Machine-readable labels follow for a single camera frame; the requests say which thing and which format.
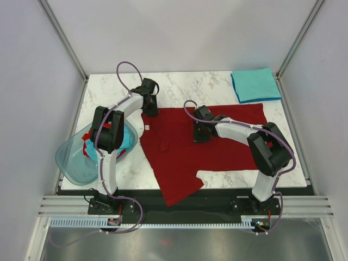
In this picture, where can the red shirt in basket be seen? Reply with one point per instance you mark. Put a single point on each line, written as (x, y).
(87, 146)

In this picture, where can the right aluminium frame post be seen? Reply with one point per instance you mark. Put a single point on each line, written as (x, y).
(318, 4)

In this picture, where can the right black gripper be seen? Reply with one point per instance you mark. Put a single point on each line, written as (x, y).
(198, 138)

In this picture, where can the folded teal t-shirt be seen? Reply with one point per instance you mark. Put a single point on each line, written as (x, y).
(254, 83)

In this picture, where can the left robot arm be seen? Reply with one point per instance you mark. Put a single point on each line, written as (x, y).
(107, 134)

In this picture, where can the red t-shirt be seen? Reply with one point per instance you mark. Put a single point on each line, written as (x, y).
(168, 144)

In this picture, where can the white slotted cable duct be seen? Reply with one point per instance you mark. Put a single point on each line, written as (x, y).
(112, 222)

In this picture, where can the transparent blue plastic basket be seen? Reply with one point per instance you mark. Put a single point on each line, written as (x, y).
(77, 157)

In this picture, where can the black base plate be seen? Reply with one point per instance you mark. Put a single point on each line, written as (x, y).
(131, 206)

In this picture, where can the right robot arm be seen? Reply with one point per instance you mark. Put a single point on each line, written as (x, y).
(270, 151)

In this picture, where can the teal shirt in basket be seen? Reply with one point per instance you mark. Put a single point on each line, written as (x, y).
(125, 138)

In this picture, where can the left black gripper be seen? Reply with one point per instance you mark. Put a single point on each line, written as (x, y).
(154, 111)

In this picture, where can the aluminium frame post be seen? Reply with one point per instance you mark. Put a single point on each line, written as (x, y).
(46, 7)
(318, 4)

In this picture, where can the left aluminium frame post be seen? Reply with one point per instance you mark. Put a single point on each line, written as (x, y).
(46, 7)

